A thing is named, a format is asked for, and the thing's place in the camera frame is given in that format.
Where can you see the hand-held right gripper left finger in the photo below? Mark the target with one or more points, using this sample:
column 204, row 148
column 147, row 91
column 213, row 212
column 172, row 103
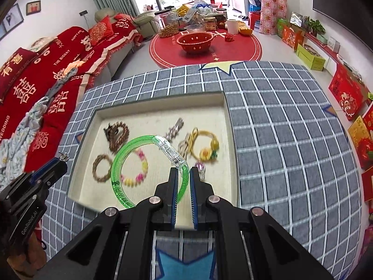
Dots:
column 174, row 201

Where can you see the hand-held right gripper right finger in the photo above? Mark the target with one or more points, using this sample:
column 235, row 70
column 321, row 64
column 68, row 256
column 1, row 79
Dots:
column 193, row 201

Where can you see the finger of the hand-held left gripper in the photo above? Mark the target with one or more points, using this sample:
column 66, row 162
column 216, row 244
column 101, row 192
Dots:
column 52, row 172

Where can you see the green translucent bangle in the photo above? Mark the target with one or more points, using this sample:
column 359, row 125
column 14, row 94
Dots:
column 115, row 175

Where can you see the black hair claw clip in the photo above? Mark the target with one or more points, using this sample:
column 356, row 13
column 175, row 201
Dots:
column 108, row 129

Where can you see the rhinestone hair clip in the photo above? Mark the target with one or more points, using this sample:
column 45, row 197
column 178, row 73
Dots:
column 174, row 129

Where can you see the person's left hand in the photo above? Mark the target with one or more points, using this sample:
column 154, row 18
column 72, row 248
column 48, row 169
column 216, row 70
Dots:
column 27, row 259

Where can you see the blue floral blanket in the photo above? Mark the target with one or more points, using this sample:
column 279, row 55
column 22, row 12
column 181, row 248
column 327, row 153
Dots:
column 20, row 145

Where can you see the sofa with red cover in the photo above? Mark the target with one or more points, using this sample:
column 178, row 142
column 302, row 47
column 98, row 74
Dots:
column 35, row 116

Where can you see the grey braided cloth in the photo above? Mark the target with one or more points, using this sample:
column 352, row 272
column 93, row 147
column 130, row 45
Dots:
column 59, row 84

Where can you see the grey checkered table cloth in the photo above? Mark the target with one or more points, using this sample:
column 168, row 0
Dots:
column 276, row 151

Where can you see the red cushion with characters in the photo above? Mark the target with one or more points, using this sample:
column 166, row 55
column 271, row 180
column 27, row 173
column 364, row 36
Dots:
column 16, row 70

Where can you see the red cushion gold pattern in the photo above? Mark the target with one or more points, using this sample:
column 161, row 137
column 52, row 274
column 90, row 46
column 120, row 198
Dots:
column 100, row 32

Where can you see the red dotted bowl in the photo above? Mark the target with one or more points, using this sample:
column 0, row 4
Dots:
column 194, row 45

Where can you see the round red mat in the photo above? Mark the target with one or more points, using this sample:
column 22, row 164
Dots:
column 242, row 52

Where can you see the clear jar of nuts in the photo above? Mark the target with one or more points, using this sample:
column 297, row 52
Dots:
column 167, row 26

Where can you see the beige armchair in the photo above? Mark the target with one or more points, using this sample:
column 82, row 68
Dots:
column 142, row 22

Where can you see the small jar brown lid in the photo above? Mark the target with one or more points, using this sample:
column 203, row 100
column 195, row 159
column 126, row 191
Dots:
column 209, row 24

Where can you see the orange bowl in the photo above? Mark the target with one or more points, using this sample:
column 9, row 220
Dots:
column 245, row 31

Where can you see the white paper roll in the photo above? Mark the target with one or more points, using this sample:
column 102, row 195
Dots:
column 232, row 26

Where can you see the yellow green cardboard box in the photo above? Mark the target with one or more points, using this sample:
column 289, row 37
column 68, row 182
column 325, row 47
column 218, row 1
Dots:
column 310, row 58

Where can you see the red gift box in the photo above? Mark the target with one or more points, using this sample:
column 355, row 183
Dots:
column 348, row 93

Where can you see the red plastic stool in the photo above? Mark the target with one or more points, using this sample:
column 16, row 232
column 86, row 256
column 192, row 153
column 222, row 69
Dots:
column 255, row 19

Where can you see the green gift box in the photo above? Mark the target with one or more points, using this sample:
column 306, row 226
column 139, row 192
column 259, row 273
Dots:
column 282, row 29

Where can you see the pink patterned gift bag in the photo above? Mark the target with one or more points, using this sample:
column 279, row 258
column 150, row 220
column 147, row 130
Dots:
column 272, row 13

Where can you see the green potted plant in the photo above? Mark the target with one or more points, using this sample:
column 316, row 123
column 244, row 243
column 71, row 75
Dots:
column 314, row 24

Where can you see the black television screen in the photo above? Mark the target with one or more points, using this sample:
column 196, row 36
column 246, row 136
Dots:
column 346, row 0

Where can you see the white picture frame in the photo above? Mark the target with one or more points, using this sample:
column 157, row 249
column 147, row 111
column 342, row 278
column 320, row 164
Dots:
column 13, row 19

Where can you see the red picture frame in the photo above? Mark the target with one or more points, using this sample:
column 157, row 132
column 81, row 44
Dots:
column 33, row 8

